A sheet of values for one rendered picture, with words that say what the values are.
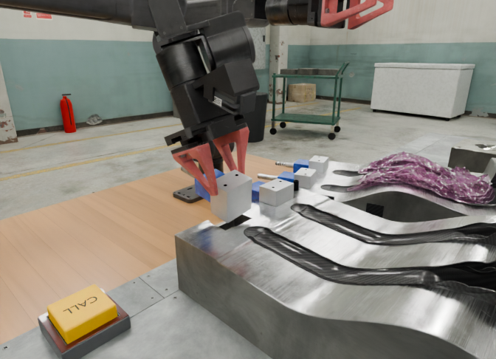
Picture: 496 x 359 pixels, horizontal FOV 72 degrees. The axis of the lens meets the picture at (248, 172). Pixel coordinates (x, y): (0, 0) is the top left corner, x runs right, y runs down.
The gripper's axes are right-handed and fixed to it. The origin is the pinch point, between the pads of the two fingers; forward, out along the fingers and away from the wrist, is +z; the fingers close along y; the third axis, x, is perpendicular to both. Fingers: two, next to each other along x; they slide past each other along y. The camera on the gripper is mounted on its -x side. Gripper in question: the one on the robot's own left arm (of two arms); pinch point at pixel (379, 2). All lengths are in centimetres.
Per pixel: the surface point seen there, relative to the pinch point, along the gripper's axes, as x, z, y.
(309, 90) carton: 102, -427, 677
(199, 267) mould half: 33.6, -6.3, -30.7
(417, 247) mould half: 28.3, 15.0, -15.3
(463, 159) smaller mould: 35, 8, 55
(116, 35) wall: -7, -518, 241
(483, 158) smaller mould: 34, 12, 55
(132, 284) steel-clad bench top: 40, -18, -34
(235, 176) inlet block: 24.1, -8.7, -21.6
